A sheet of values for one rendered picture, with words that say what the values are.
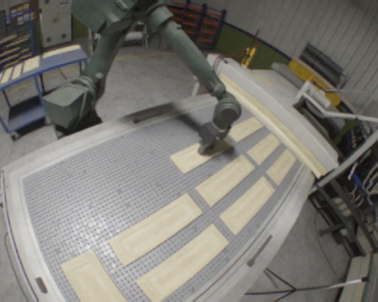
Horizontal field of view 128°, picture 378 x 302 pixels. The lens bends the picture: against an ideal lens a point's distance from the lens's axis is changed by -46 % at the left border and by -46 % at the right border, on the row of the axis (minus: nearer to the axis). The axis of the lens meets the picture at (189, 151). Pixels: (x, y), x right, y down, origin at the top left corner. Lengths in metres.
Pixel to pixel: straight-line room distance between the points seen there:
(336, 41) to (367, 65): 1.27
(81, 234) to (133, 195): 0.46
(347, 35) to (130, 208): 6.88
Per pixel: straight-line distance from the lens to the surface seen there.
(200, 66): 1.05
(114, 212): 1.19
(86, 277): 1.17
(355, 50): 6.62
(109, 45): 1.48
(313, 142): 2.41
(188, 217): 1.21
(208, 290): 1.23
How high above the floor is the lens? 2.00
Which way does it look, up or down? 49 degrees down
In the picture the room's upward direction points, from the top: 23 degrees clockwise
